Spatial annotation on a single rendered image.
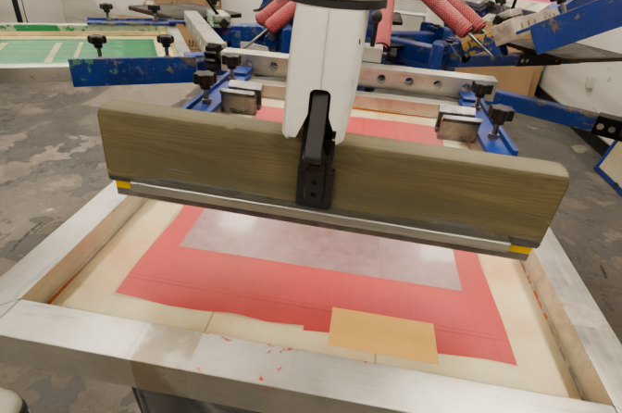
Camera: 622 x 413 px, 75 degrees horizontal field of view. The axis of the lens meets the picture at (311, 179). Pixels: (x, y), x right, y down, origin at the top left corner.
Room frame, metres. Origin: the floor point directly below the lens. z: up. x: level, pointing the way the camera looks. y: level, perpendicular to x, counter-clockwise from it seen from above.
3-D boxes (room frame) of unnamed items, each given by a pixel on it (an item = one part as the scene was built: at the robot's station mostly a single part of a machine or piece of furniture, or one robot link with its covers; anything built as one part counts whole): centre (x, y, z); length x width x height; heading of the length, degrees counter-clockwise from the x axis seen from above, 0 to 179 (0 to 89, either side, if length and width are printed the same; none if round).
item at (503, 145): (0.79, -0.34, 0.98); 0.30 x 0.05 x 0.07; 174
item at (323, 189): (0.30, 0.00, 1.11); 0.03 x 0.03 x 0.07; 84
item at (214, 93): (0.85, 0.21, 0.98); 0.30 x 0.05 x 0.07; 174
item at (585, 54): (1.90, -0.77, 0.91); 1.34 x 0.40 x 0.08; 114
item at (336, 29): (0.33, -0.01, 1.21); 0.10 x 0.07 x 0.11; 174
